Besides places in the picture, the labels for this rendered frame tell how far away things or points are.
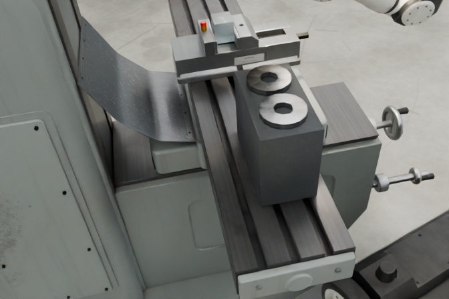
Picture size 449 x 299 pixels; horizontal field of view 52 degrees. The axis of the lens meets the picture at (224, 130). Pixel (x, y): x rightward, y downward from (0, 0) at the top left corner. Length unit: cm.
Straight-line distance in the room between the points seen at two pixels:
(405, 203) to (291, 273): 142
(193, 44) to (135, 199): 46
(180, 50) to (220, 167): 40
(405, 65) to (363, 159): 169
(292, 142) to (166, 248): 82
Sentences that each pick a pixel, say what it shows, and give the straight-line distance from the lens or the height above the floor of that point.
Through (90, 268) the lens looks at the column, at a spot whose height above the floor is 49.
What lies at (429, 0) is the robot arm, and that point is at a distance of 122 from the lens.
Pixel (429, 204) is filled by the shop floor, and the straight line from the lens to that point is 228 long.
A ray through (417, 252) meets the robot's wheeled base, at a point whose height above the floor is 59.
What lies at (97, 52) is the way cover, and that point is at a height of 104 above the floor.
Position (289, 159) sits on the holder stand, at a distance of 86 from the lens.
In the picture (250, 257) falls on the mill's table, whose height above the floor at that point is 94.
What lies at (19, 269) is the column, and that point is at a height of 55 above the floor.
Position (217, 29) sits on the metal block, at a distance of 125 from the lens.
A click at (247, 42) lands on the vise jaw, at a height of 103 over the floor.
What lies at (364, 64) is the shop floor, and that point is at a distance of 304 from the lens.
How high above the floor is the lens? 168
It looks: 42 degrees down
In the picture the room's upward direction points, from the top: 5 degrees counter-clockwise
